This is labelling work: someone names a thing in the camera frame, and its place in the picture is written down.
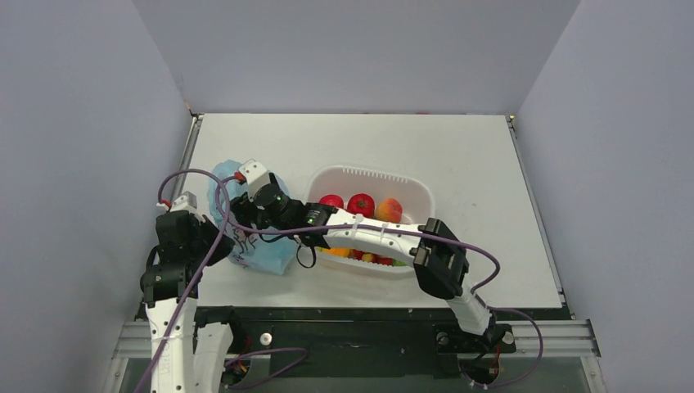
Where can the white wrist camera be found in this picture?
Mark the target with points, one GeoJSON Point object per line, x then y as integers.
{"type": "Point", "coordinates": [254, 175]}
{"type": "Point", "coordinates": [187, 202]}

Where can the red fake apple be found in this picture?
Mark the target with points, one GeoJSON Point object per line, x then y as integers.
{"type": "Point", "coordinates": [332, 200]}

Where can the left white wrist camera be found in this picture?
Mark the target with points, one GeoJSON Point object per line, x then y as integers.
{"type": "Point", "coordinates": [187, 202]}

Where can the light blue plastic bag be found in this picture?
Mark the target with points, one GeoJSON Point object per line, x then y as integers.
{"type": "Point", "coordinates": [252, 252]}

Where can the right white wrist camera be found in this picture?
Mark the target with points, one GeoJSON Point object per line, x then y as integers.
{"type": "Point", "coordinates": [254, 175]}

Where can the orange red fake peach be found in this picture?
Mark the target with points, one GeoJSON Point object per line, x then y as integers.
{"type": "Point", "coordinates": [389, 210]}

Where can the red fake grape bunch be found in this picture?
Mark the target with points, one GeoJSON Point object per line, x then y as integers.
{"type": "Point", "coordinates": [370, 258]}

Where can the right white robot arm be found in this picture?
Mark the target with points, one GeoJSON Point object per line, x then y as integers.
{"type": "Point", "coordinates": [438, 259]}

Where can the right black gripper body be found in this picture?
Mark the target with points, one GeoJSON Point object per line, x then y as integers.
{"type": "Point", "coordinates": [245, 208]}

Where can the white plastic basket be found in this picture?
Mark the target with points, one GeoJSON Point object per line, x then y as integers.
{"type": "Point", "coordinates": [345, 181]}

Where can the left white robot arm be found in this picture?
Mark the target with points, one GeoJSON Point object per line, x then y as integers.
{"type": "Point", "coordinates": [187, 348]}

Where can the black table base frame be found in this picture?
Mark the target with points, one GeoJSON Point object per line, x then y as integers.
{"type": "Point", "coordinates": [404, 350]}

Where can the red fake tomato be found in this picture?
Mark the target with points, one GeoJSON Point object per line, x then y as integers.
{"type": "Point", "coordinates": [361, 204]}

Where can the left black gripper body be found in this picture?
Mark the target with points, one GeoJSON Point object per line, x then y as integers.
{"type": "Point", "coordinates": [207, 235]}

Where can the orange fake mango slice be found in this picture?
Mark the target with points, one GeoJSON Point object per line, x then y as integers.
{"type": "Point", "coordinates": [339, 252]}

